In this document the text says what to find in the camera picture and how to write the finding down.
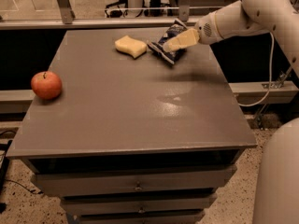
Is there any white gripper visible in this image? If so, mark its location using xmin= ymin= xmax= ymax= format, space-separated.
xmin=163 ymin=12 xmax=221 ymax=52

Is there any blue kettle chip bag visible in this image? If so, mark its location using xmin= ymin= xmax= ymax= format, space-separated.
xmin=148 ymin=19 xmax=187 ymax=65

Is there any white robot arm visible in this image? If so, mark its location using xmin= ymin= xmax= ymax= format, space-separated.
xmin=163 ymin=0 xmax=299 ymax=76

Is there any yellow sponge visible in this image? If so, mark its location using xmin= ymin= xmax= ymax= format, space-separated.
xmin=115 ymin=35 xmax=147 ymax=59

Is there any black office chair base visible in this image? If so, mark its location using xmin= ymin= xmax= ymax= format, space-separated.
xmin=105 ymin=0 xmax=128 ymax=18

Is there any grey drawer cabinet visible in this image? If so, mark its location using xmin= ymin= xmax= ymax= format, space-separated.
xmin=6 ymin=26 xmax=258 ymax=224

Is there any red apple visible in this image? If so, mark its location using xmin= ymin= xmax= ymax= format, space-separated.
xmin=31 ymin=71 xmax=63 ymax=100

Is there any middle grey drawer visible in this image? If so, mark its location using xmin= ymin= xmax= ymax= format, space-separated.
xmin=61 ymin=192 xmax=217 ymax=216

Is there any grey drawer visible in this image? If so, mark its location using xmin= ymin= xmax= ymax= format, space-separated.
xmin=61 ymin=192 xmax=217 ymax=216
xmin=32 ymin=164 xmax=237 ymax=197
xmin=78 ymin=209 xmax=205 ymax=224

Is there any bottom grey drawer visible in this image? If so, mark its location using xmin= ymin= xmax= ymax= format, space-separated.
xmin=78 ymin=209 xmax=205 ymax=224

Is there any top grey drawer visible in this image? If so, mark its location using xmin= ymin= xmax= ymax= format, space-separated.
xmin=32 ymin=164 xmax=237 ymax=197

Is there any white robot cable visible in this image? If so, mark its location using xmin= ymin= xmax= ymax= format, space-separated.
xmin=237 ymin=31 xmax=276 ymax=108

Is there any grey metal rail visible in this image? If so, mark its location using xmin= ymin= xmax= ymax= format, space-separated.
xmin=0 ymin=16 xmax=204 ymax=30

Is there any black floor cable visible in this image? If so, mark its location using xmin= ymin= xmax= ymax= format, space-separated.
xmin=4 ymin=178 xmax=44 ymax=195

